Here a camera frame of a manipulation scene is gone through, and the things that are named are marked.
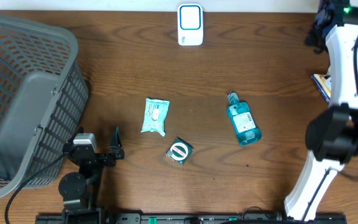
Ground teal wet wipes pack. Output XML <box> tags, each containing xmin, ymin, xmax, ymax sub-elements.
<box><xmin>141</xmin><ymin>98</ymin><xmax>170</xmax><ymax>137</ymax></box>

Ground yellow snack bag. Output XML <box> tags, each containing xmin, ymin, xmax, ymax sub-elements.
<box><xmin>311</xmin><ymin>74</ymin><xmax>331</xmax><ymax>103</ymax></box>

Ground blue mouthwash bottle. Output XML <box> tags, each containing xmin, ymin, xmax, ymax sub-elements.
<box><xmin>226</xmin><ymin>91</ymin><xmax>262</xmax><ymax>146</ymax></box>

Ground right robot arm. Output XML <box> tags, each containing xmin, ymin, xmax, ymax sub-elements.
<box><xmin>284</xmin><ymin>0</ymin><xmax>358</xmax><ymax>223</ymax></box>

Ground black mounting rail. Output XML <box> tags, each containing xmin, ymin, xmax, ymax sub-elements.
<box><xmin>35</xmin><ymin>212</ymin><xmax>347</xmax><ymax>224</ymax></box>

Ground white barcode scanner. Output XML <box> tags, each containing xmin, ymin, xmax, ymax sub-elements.
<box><xmin>177</xmin><ymin>3</ymin><xmax>204</xmax><ymax>46</ymax></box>

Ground grey plastic shopping basket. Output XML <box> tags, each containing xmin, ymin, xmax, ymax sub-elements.
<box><xmin>0</xmin><ymin>15</ymin><xmax>89</xmax><ymax>198</ymax></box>

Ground green round-label box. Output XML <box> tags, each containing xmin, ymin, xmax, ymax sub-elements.
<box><xmin>165</xmin><ymin>138</ymin><xmax>194</xmax><ymax>166</ymax></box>

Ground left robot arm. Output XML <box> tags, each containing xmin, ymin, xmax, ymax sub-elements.
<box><xmin>58</xmin><ymin>126</ymin><xmax>125</xmax><ymax>224</ymax></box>

